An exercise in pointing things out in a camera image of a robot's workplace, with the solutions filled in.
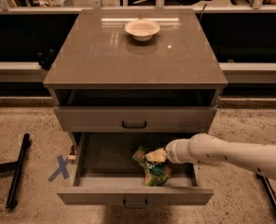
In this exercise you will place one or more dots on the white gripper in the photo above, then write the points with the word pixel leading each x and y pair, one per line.
pixel 172 151

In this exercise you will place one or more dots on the green rice chip bag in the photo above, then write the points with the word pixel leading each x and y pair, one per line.
pixel 156 173

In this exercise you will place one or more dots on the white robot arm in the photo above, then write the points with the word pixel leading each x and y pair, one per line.
pixel 207 149

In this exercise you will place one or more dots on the grey drawer cabinet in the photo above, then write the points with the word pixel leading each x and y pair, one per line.
pixel 101 65

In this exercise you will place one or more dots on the blue tape cross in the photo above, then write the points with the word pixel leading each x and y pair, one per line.
pixel 62 169

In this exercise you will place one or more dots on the white bowl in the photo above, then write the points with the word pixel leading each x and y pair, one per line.
pixel 142 30

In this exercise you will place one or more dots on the black stand leg right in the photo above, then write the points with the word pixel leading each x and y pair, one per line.
pixel 269 190

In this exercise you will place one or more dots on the black stand leg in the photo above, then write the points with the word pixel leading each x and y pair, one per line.
pixel 16 167
pixel 269 190

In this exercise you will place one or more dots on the black clamp object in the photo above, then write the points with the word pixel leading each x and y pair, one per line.
pixel 46 60

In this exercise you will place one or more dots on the black stand leg left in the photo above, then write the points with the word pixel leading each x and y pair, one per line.
pixel 16 167

